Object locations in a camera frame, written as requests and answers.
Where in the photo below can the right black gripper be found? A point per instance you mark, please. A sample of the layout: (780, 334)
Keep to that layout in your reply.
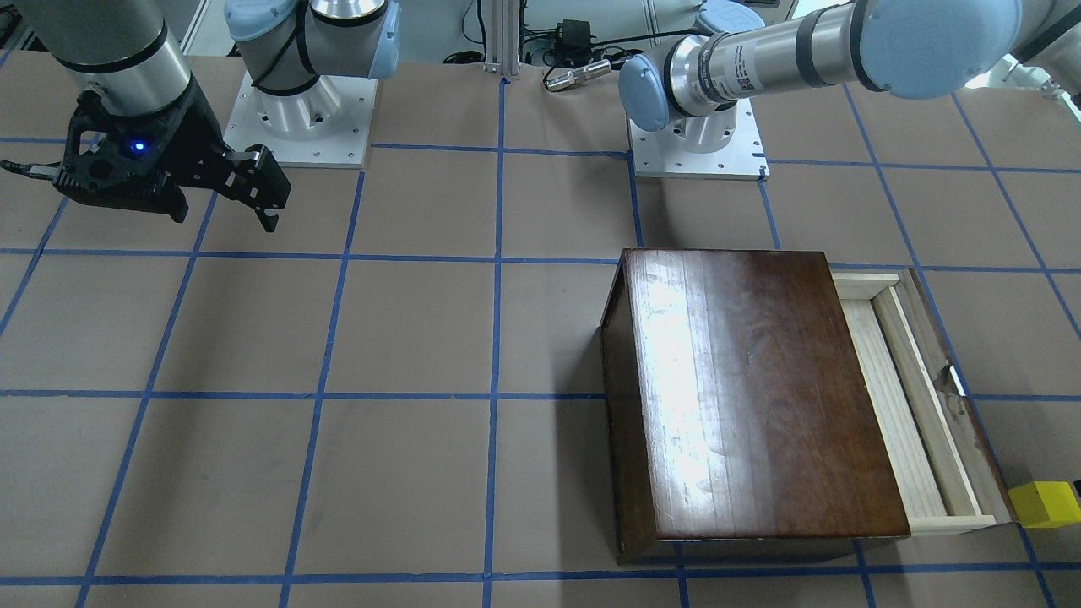
(196, 127)

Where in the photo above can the yellow wooden block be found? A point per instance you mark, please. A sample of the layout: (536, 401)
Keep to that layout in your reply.
(1045, 504)

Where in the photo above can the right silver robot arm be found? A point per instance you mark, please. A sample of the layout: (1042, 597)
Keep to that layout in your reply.
(128, 49)

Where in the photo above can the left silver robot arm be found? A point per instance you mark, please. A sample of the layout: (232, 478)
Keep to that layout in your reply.
(690, 86)

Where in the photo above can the dark wooden drawer cabinet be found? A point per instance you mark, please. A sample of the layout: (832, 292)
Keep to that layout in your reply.
(739, 419)

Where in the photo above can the black adapter on floor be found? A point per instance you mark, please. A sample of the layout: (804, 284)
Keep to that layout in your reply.
(572, 35)

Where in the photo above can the silver cylinder connector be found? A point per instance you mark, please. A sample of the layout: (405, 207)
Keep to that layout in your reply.
(577, 76)

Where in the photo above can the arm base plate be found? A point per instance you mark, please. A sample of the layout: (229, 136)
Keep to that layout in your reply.
(726, 145)
(326, 126)

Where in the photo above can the aluminium frame post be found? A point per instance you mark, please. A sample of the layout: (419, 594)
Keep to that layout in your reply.
(503, 21)

